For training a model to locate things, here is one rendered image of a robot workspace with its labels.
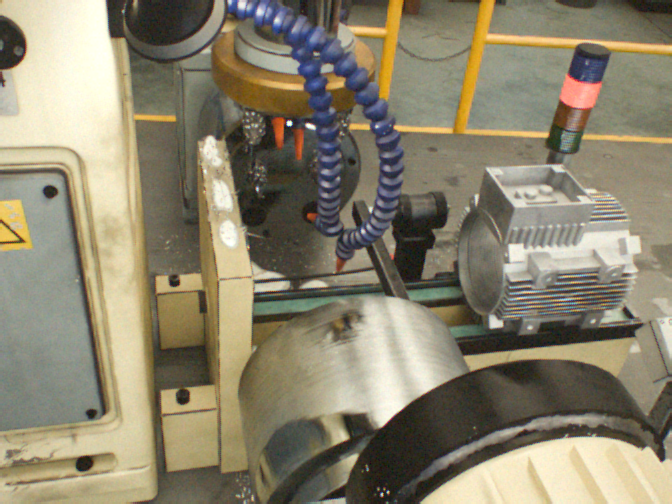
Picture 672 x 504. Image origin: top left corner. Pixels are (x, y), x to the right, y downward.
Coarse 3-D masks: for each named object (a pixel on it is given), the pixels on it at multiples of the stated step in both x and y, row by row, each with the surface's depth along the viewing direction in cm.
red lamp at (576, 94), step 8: (568, 80) 122; (568, 88) 122; (576, 88) 121; (584, 88) 121; (592, 88) 121; (560, 96) 126; (568, 96) 123; (576, 96) 122; (584, 96) 122; (592, 96) 122; (568, 104) 123; (576, 104) 123; (584, 104) 123; (592, 104) 124
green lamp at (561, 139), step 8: (552, 128) 128; (560, 128) 126; (552, 136) 128; (560, 136) 127; (568, 136) 126; (576, 136) 127; (552, 144) 129; (560, 144) 128; (568, 144) 127; (576, 144) 128
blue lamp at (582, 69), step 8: (576, 56) 119; (584, 56) 118; (576, 64) 120; (584, 64) 119; (592, 64) 118; (600, 64) 118; (568, 72) 122; (576, 72) 120; (584, 72) 119; (592, 72) 119; (600, 72) 119; (576, 80) 121; (584, 80) 120; (592, 80) 120; (600, 80) 121
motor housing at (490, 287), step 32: (480, 224) 108; (608, 224) 98; (480, 256) 110; (576, 256) 97; (480, 288) 109; (512, 288) 95; (544, 288) 96; (576, 288) 96; (608, 288) 98; (480, 320) 105; (544, 320) 100
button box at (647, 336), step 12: (648, 324) 87; (660, 324) 85; (636, 336) 89; (648, 336) 87; (660, 336) 85; (648, 348) 87; (660, 348) 85; (648, 360) 87; (660, 360) 85; (648, 372) 88; (660, 372) 85
